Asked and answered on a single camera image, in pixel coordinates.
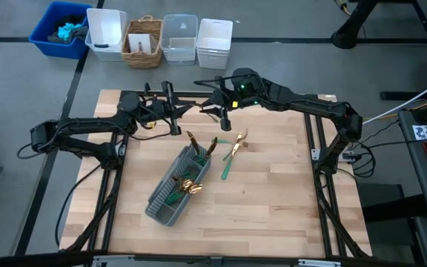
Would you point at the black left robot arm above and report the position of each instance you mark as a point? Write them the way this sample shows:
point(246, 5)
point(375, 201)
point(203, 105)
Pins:
point(87, 124)

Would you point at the black aluminium table frame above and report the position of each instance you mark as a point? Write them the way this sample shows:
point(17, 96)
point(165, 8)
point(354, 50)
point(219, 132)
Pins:
point(322, 207)

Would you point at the grey mesh silverware basket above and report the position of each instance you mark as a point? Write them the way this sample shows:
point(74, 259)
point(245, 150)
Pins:
point(161, 213)

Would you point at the white plastic storage bin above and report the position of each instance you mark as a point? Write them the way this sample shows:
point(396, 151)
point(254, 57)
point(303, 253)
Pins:
point(109, 29)
point(213, 59)

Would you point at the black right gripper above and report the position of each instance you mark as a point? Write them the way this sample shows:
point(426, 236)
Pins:
point(225, 102)

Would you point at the white power adapter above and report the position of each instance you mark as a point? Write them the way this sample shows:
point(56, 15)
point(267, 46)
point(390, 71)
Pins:
point(348, 156)

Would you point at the blue plastic bin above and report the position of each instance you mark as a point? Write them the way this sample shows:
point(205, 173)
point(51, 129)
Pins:
point(39, 37)

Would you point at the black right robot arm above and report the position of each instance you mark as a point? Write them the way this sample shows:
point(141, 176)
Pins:
point(310, 105)

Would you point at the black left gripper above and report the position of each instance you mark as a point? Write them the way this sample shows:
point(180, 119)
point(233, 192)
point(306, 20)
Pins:
point(159, 109)

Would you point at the teal cloth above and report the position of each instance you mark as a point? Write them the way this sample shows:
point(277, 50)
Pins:
point(66, 31)

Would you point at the black cloth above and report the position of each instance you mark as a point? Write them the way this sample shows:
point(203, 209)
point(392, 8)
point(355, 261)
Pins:
point(56, 37)

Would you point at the clear plastic storage bin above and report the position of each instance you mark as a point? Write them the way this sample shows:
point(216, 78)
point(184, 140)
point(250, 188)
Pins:
point(178, 55)

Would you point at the white cardboard box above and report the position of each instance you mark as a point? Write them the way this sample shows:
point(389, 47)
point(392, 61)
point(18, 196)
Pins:
point(143, 41)

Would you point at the black stand leg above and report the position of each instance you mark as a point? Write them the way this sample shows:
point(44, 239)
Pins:
point(350, 33)

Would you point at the dark grey desk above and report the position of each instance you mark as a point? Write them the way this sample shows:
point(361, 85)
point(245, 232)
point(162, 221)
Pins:
point(421, 178)

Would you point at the brown wicker basket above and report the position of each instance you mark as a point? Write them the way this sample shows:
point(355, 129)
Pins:
point(139, 61)

